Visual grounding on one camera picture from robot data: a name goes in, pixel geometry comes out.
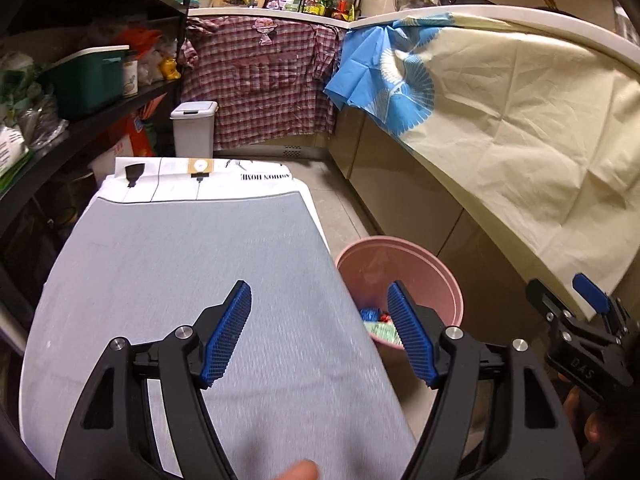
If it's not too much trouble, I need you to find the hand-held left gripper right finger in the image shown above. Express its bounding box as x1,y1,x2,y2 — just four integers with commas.
386,281,586,480

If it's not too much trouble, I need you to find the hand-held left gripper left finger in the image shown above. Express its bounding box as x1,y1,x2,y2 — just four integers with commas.
55,280,253,480

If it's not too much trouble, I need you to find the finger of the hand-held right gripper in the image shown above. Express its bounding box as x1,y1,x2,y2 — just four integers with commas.
525,278,577,327
572,273,627,322

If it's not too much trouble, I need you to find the green snack wrapper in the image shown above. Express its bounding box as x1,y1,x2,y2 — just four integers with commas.
364,321,406,347

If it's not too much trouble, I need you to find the pink plastic bin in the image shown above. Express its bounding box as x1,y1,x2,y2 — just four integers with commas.
335,239,465,351

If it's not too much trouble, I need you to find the person's right hand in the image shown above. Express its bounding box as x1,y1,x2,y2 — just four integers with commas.
562,385,640,461

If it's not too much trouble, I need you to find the person's left hand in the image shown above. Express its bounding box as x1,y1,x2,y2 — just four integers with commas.
277,460,319,480

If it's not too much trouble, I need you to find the cream and blue fan-print cloth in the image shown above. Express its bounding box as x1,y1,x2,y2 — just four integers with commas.
324,12,640,321

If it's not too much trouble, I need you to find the white lidded bin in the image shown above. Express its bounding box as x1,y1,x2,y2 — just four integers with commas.
170,101,219,158

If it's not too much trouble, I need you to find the red printed bag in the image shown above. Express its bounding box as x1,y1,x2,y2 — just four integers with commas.
107,115,156,161

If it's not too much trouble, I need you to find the black shelf rack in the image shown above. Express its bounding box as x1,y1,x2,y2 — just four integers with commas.
0,0,188,341

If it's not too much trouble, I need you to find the red plaid shirt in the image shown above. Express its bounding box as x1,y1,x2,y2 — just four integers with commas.
179,15,346,151

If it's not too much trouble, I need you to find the small labelled jar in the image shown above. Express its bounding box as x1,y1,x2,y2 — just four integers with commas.
122,50,139,98

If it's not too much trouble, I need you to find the clear plastic bag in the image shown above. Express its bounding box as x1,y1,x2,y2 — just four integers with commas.
17,95,68,148

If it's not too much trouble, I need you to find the green and white packet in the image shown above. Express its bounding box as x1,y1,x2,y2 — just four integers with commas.
0,122,31,181

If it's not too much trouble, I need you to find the green storage box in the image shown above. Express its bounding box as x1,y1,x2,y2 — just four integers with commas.
42,45,130,121

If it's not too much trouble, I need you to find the orange bag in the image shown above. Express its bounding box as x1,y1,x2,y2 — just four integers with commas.
112,27,163,56

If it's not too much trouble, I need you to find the white countertop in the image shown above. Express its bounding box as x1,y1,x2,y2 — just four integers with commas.
187,5,640,61

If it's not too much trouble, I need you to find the black spice rack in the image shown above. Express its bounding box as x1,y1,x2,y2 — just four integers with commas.
300,0,363,22

